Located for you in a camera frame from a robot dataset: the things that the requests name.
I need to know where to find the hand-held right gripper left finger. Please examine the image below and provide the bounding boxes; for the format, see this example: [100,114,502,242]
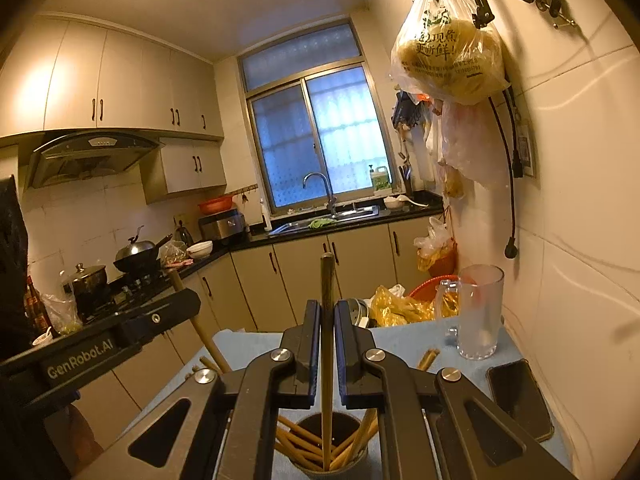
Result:
[82,300,322,480]

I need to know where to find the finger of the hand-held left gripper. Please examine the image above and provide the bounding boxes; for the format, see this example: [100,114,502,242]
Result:
[115,288,202,349]

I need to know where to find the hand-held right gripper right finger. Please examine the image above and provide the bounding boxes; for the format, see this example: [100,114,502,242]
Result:
[334,299,576,480]

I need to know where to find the dark grey utensil cup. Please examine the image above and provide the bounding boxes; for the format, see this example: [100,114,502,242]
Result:
[272,410,372,480]

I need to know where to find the person's left hand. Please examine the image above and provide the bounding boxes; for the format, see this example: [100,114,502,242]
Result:
[67,404,96,454]

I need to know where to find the black gas stove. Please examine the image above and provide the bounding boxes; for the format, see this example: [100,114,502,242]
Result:
[74,270,174,322]

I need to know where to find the crumpled clear plastic bag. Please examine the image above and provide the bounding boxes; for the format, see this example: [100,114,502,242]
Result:
[39,292,84,336]

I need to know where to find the black wok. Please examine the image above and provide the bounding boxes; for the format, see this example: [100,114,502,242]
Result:
[113,226,174,274]

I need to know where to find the blue towel cloth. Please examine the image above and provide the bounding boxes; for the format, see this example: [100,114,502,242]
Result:
[125,314,571,480]

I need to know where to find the dark sauce bottles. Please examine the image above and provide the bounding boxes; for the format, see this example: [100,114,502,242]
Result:
[24,276,51,332]

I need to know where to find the steel cooking pot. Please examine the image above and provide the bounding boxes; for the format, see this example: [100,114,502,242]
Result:
[69,263,109,319]

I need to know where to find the yellow plastic bag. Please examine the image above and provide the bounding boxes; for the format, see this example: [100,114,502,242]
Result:
[369,285,461,329]

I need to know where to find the steel countertop appliance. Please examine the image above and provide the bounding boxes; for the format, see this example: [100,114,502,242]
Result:
[198,211,249,242]

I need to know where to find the red plastic basin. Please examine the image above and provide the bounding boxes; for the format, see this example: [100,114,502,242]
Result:
[197,195,236,216]

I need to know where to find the red plastic basket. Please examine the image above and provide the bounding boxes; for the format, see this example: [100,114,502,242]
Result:
[408,274,461,302]

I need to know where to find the steel kitchen sink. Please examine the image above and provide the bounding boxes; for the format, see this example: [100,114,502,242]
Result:
[267,204,381,237]

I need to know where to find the clear glass mug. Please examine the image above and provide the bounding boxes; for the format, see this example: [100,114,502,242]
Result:
[433,264,506,361]

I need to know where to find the white and orange plastic bags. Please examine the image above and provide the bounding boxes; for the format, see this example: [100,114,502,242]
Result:
[413,217,459,279]

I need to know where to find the chrome kitchen faucet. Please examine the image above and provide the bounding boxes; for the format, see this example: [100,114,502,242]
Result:
[302,172,339,219]

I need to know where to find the white bowl with spoon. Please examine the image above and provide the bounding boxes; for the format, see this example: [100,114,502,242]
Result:
[383,194,429,210]

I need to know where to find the glass range hood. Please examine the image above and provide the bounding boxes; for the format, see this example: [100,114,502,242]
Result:
[24,130,166,190]

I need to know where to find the green detergent bottle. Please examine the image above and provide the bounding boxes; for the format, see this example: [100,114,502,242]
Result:
[369,164,392,197]

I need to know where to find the black smartphone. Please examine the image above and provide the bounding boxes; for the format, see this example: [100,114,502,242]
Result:
[486,358,555,444]

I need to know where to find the cream upper kitchen cabinets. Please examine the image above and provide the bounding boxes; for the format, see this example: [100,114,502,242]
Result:
[0,14,229,205]

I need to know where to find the frosted kitchen window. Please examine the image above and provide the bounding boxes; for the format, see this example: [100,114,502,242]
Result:
[237,19,402,217]

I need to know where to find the pale hanging plastic bags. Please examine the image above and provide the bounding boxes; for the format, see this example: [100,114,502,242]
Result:
[424,99,507,192]

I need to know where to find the blue hanging item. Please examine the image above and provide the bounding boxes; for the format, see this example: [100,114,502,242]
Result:
[392,91,426,132]

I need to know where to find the printed hanging plastic bag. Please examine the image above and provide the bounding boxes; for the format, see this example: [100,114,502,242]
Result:
[389,0,511,106]

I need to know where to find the black cable with plug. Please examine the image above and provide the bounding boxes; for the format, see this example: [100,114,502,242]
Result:
[487,84,524,261]

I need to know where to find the white wall box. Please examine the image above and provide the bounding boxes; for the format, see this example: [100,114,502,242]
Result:
[514,119,539,179]

